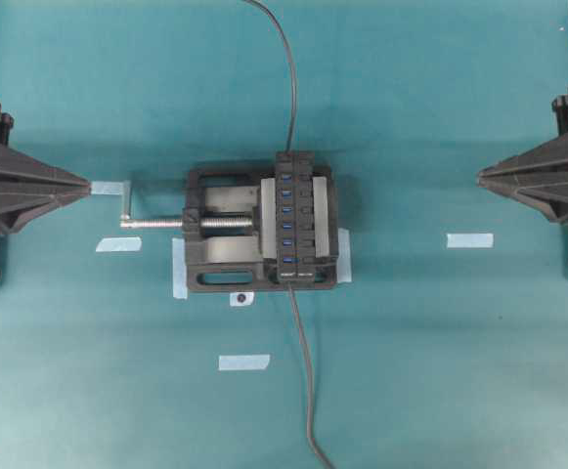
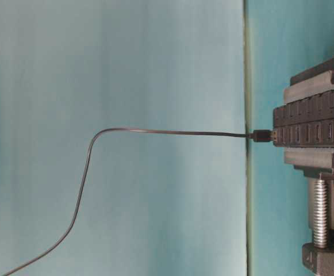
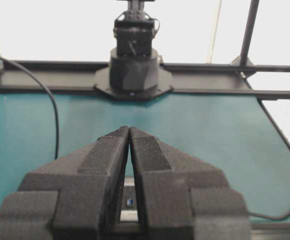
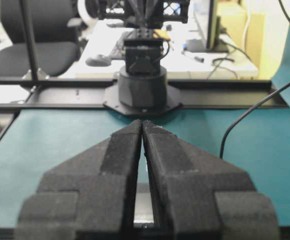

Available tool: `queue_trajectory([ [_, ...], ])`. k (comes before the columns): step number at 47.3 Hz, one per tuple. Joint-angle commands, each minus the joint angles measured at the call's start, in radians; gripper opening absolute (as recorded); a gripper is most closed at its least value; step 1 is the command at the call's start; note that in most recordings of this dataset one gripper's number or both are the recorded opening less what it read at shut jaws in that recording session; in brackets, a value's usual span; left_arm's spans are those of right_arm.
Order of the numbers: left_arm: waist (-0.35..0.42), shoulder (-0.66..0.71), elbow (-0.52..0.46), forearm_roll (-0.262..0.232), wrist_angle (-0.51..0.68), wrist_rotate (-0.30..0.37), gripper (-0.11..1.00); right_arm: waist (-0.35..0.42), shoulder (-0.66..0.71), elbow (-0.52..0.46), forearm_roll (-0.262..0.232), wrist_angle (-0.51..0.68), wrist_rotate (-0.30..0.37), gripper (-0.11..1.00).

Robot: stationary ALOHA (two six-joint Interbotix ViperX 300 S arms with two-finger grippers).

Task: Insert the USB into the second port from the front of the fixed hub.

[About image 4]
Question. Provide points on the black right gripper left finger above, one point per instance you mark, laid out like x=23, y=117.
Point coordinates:
x=93, y=192

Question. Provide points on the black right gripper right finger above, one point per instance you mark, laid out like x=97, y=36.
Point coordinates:
x=198, y=196

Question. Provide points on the black keyboard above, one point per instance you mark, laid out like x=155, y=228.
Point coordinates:
x=117, y=53

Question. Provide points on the black office chair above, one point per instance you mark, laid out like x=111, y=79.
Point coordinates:
x=56, y=43

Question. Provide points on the computer monitor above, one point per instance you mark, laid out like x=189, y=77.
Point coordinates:
x=208, y=25

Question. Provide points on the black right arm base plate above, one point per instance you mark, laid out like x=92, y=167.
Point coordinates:
x=131, y=100

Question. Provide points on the black aluminium frame rail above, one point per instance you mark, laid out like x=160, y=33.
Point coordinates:
x=142, y=66

